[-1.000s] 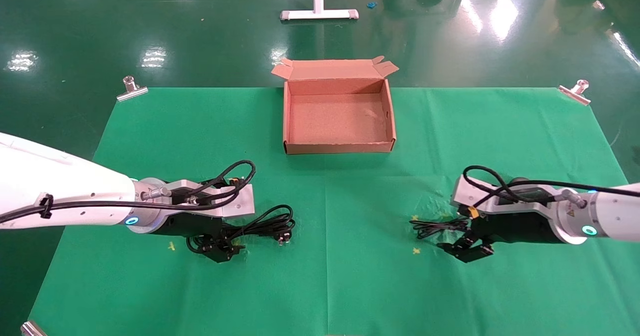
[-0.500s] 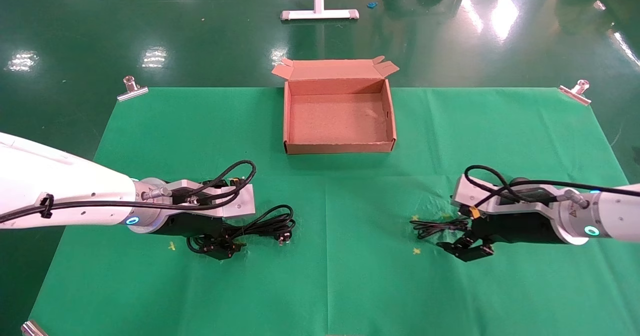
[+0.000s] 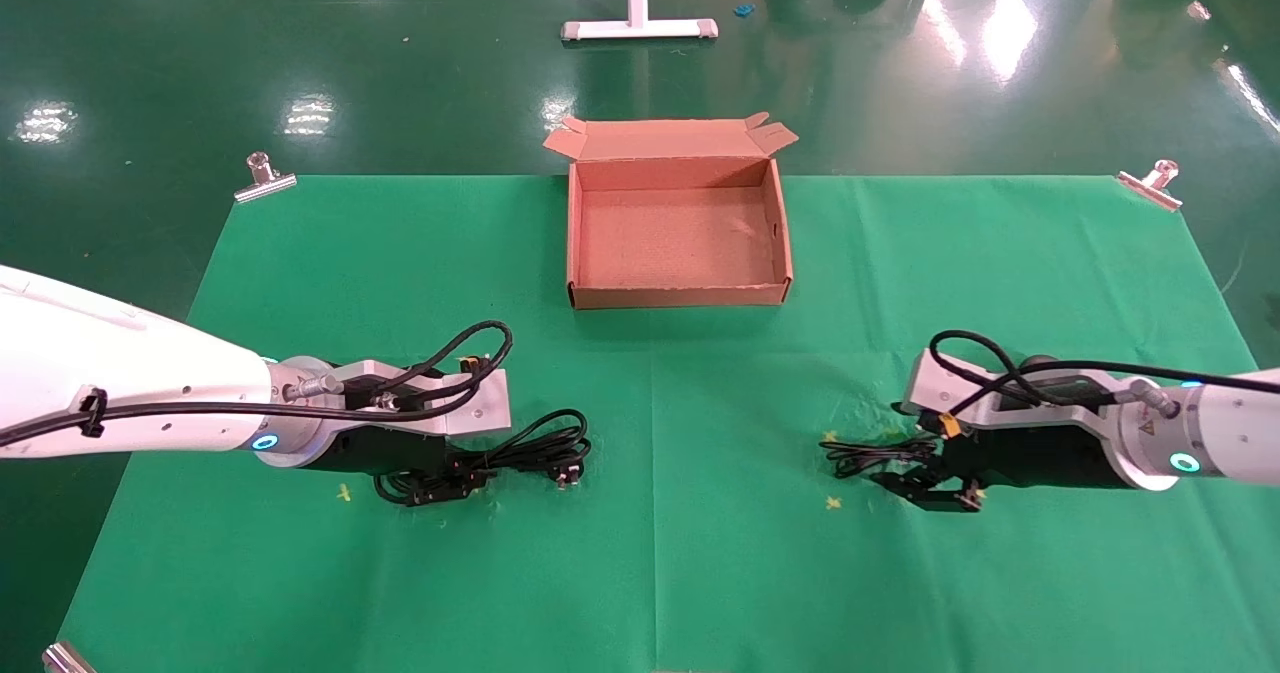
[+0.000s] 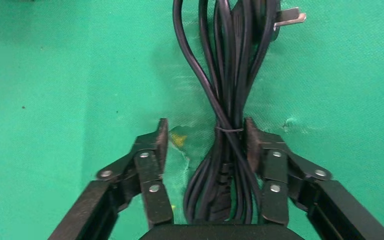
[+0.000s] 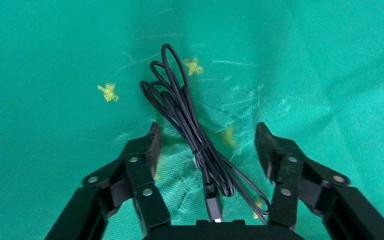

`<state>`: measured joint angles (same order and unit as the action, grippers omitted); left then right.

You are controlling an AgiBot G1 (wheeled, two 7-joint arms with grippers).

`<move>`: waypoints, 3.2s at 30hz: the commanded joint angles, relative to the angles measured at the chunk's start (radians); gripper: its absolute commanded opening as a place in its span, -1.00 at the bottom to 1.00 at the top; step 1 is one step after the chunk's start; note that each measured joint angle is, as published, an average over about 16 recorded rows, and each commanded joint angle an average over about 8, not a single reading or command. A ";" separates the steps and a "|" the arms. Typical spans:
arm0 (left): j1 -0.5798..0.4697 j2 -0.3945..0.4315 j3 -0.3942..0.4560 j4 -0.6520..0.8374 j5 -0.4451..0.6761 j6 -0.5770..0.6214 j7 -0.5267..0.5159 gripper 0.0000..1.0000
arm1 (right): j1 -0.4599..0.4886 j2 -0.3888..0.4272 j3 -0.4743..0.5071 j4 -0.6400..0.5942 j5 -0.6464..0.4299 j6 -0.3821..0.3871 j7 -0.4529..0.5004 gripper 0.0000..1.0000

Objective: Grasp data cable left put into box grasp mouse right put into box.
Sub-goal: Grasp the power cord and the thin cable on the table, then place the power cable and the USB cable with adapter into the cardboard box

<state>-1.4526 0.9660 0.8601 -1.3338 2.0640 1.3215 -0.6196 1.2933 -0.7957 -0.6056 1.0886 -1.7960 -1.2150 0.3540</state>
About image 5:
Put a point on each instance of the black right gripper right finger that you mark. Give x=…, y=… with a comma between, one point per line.
x=286, y=172

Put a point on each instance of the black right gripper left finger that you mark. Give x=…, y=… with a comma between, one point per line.
x=135, y=175

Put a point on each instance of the green table cloth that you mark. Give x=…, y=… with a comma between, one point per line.
x=46, y=66

